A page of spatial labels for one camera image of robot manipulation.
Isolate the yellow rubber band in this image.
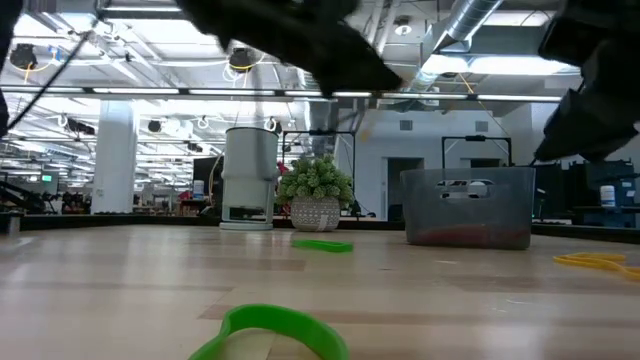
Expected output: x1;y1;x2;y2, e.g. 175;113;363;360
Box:
552;251;640;281

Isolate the green rubber band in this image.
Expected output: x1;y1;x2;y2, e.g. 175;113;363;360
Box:
188;303;351;360
290;238;355;254

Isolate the black ceiling-hung device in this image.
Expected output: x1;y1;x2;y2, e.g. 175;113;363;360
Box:
227;46;255;74
9;43;39;72

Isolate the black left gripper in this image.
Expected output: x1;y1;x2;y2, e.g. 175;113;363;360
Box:
269;0;404;97

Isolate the white building pillar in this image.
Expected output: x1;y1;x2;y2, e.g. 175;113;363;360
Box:
91;99;138;215

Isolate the white plastic bottle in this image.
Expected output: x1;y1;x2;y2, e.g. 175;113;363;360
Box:
599;184;618;209

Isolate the grey translucent plastic bin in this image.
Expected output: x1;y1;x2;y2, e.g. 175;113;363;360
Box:
400;167;536;251

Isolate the artificial plant in patterned pot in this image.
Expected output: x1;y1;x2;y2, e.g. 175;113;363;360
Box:
273;152;355;233

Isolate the black aluminium table frame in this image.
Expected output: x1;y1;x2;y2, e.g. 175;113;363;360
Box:
0;212;640;245

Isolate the long LED light bar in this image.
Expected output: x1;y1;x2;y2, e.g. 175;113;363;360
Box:
0;85;564;105

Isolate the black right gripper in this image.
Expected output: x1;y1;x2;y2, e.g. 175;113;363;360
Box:
532;0;640;164

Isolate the silver spiral air duct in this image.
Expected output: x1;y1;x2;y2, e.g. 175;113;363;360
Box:
287;49;343;157
402;0;504;94

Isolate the dark background shelving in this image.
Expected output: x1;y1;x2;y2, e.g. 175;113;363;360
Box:
532;159;640;229

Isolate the tall white insulated tumbler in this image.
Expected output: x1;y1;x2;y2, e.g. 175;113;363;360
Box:
218;126;281;232

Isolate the dark doorway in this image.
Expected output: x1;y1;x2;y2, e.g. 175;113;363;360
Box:
386;156;426;222

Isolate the red rubber band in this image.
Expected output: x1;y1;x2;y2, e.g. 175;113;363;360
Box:
412;225;531;247

